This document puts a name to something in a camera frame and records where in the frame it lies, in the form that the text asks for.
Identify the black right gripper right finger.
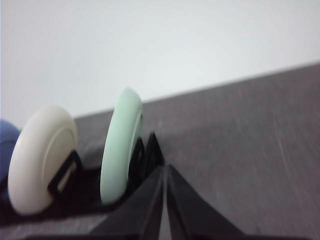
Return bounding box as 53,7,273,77
166,164,247,240

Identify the white plate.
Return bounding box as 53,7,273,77
8,104,79,215

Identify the mint green plate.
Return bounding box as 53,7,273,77
100,88,143,204

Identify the blue plate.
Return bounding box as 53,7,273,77
0,119,21,181

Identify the black dish rack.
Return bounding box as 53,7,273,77
0,133,165,221

